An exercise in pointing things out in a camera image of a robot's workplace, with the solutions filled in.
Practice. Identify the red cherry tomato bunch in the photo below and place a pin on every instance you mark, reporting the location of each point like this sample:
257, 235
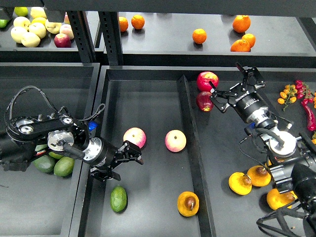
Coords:
303, 90

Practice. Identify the yellow pear with brown stem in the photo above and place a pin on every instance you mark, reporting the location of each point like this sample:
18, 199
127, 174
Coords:
188, 204

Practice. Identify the orange middle shelf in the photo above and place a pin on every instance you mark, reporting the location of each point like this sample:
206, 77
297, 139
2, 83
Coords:
199, 36

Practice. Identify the green lime on shelf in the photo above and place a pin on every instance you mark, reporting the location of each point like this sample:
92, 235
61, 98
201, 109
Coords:
21, 11

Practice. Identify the black centre tray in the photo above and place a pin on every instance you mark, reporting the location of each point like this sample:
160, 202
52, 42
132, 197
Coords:
148, 98

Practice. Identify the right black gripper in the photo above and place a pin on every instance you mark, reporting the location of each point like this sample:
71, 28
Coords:
248, 104

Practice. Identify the pink apple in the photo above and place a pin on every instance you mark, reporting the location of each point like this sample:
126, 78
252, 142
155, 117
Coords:
175, 141
136, 136

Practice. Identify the black tray divider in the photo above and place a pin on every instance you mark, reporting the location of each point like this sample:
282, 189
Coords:
205, 217

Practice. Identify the pale yellow apple centre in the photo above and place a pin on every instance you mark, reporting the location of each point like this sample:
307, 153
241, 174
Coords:
39, 29

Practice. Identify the pink apple right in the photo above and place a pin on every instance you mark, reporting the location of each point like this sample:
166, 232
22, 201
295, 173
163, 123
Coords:
175, 141

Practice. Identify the yellow cherry tomato bunch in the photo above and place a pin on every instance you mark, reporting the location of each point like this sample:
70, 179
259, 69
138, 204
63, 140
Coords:
287, 96

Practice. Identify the pale yellow apple upper left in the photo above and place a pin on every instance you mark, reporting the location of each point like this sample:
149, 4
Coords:
21, 21

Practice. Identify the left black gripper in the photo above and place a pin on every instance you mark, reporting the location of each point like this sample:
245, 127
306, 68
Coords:
100, 155

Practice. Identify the black left tray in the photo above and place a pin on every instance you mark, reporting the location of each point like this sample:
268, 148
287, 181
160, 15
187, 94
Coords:
32, 203

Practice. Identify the pale yellow apple right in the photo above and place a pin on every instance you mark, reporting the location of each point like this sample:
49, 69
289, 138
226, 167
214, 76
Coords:
53, 27

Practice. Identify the dark red apple on shelf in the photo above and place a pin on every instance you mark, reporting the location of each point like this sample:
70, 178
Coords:
62, 40

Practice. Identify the orange far left shelf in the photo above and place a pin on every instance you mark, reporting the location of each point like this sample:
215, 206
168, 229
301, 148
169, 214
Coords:
123, 24

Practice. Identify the pale yellow apple front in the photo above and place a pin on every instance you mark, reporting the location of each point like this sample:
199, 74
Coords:
29, 39

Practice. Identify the yellow pear lower pile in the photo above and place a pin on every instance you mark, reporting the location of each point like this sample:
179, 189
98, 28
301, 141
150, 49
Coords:
276, 200

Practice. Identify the orange front right shelf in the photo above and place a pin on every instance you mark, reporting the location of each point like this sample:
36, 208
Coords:
240, 45

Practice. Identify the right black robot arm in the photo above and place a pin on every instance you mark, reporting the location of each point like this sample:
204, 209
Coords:
291, 161

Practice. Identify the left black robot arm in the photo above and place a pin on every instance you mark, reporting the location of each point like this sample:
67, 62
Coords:
25, 139

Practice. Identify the bright red apple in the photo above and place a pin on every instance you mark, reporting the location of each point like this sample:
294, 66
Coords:
204, 79

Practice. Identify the pale yellow apple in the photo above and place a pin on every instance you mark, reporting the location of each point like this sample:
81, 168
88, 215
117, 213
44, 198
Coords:
17, 33
21, 21
53, 27
39, 29
29, 39

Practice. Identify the red chili pepper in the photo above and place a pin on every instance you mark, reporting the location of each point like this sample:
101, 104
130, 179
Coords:
311, 120

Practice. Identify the pink apple left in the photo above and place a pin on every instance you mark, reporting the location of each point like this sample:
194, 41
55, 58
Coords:
136, 136

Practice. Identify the black tray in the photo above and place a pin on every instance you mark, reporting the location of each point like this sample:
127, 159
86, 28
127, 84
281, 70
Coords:
32, 203
148, 98

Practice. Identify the pale pink peach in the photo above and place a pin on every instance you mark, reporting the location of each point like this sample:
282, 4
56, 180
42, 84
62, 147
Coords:
67, 30

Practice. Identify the black shelf upright post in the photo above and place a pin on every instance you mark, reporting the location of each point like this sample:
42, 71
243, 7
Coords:
109, 24

